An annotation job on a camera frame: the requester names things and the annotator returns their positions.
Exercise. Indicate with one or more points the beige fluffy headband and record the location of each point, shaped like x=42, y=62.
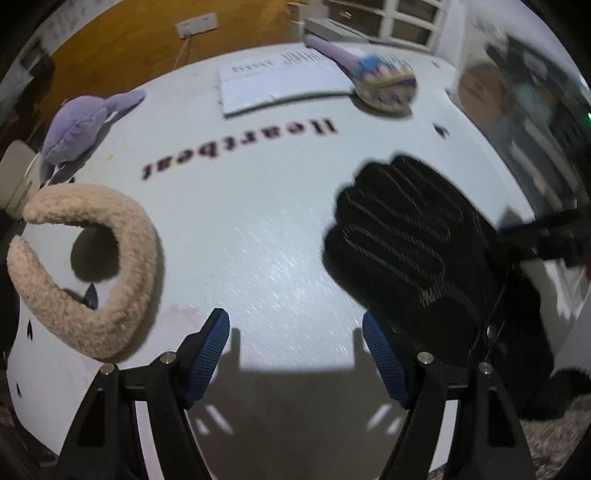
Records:
x=118, y=242

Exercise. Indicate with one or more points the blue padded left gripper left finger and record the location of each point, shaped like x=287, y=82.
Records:
x=210, y=341

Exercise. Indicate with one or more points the black knit glove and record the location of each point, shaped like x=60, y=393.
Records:
x=420, y=253

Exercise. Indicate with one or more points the white printed paper sheet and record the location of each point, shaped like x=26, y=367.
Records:
x=278, y=78

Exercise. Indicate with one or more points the white plastic drawer unit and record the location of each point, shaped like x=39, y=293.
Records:
x=412, y=24

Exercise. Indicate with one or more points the purple plush toy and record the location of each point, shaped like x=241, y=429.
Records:
x=75, y=127

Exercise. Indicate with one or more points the purple handled round hairbrush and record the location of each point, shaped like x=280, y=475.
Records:
x=385, y=83

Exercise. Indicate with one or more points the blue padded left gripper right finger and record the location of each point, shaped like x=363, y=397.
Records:
x=389, y=366

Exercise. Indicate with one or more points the clear plastic storage bin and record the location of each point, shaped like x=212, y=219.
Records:
x=533, y=113

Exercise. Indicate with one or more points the white wall power socket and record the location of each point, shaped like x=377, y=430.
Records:
x=197, y=25

